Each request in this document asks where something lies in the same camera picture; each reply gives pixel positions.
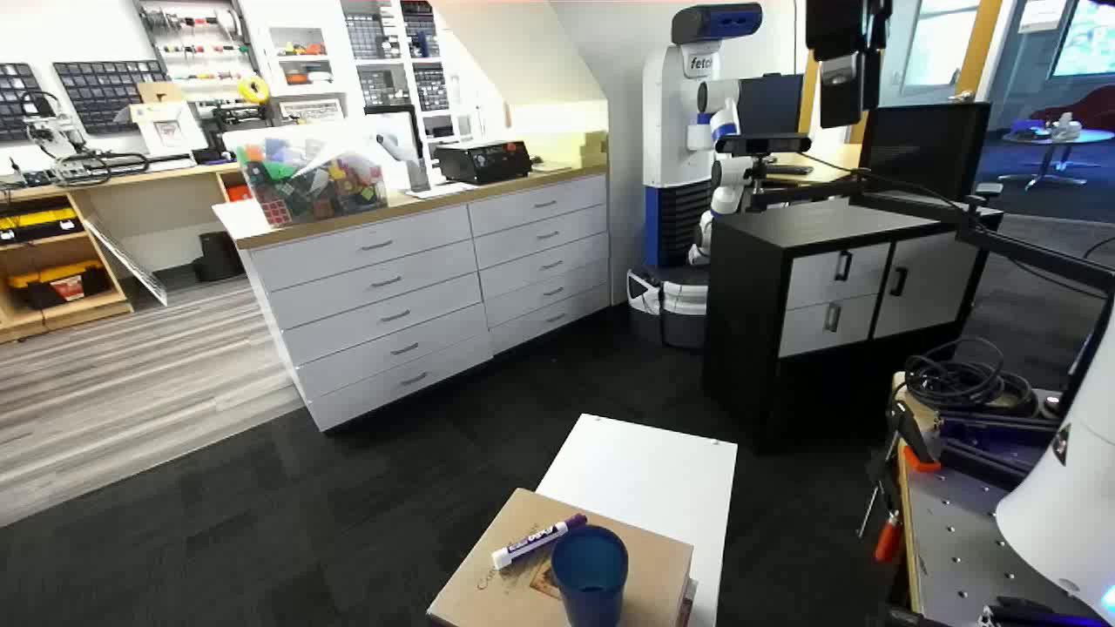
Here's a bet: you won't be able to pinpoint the purple and white marker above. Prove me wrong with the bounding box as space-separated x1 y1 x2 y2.
488 513 589 576

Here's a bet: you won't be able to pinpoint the blue plastic cup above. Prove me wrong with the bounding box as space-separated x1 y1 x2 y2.
547 522 631 627

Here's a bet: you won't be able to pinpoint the black electronic device box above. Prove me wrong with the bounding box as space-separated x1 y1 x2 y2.
431 135 537 187

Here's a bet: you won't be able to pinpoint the white drawer cabinet wood top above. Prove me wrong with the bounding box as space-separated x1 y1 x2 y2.
237 160 615 435

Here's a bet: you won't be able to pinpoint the white paper sheet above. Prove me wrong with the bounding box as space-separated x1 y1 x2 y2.
535 411 744 627

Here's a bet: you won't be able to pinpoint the black cabinet white doors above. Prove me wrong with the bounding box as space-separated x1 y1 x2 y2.
704 198 985 449

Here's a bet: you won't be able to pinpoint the clear plastic bin of toys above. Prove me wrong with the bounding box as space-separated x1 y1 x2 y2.
237 125 393 230

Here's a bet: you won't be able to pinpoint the wooden table surface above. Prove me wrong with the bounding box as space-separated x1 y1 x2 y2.
427 485 696 627

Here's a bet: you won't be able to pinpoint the small black monitor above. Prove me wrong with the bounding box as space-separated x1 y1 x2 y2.
735 69 807 139

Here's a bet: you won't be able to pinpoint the white parts shelving unit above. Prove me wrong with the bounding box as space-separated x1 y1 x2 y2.
134 0 457 195

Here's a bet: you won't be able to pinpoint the black mounted box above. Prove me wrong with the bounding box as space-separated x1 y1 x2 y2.
803 0 895 132

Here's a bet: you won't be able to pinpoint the large black monitor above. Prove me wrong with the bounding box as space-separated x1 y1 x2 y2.
862 102 994 205

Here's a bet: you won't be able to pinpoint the wooden workbench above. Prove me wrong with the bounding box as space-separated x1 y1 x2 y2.
0 160 253 282

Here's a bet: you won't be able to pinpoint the white leaning panel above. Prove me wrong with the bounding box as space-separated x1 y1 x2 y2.
75 205 176 311

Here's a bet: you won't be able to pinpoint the metal breadboard robot table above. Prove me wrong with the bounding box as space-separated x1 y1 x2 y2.
893 439 1107 627

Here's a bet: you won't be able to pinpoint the black metal boom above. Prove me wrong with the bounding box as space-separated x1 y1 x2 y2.
852 183 1115 292

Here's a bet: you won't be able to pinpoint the wooden shelf unit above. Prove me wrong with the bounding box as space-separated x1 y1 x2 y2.
0 183 134 346

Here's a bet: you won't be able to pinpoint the round grey table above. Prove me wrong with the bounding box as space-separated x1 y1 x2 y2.
1004 106 1115 195

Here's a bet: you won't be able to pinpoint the black depth camera on stand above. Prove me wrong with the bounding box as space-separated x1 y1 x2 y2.
715 127 814 213

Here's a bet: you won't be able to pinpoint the orange handled screwdriver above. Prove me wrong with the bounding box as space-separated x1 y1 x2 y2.
868 508 906 570

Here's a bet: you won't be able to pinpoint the coiled black cables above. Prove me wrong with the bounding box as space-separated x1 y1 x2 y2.
893 333 1041 426

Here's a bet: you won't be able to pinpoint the black wall panel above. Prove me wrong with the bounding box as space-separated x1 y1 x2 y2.
50 54 169 135

